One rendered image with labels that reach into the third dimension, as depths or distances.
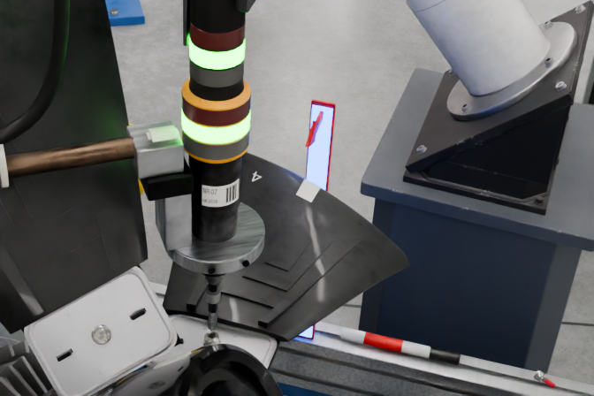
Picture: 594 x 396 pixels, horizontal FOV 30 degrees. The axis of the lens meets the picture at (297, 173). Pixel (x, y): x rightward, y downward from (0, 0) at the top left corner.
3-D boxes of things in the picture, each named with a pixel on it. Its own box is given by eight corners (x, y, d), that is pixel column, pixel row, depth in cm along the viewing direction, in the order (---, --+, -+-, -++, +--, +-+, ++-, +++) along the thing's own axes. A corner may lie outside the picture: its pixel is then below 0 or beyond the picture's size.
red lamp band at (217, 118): (192, 132, 68) (192, 115, 67) (173, 94, 71) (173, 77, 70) (259, 121, 69) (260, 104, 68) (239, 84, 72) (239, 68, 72)
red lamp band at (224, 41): (198, 54, 65) (198, 36, 65) (183, 26, 68) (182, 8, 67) (252, 47, 66) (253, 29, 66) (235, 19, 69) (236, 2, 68)
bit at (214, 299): (203, 323, 82) (204, 272, 79) (217, 322, 83) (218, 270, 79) (207, 334, 82) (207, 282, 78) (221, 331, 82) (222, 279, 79)
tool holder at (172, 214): (148, 290, 73) (144, 171, 67) (124, 224, 78) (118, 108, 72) (277, 264, 75) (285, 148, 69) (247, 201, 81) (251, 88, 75)
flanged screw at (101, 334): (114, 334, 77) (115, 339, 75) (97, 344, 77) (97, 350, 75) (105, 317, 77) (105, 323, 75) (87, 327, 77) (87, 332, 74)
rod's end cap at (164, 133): (150, 140, 69) (181, 136, 69) (142, 123, 70) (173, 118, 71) (151, 166, 70) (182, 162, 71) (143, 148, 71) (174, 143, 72)
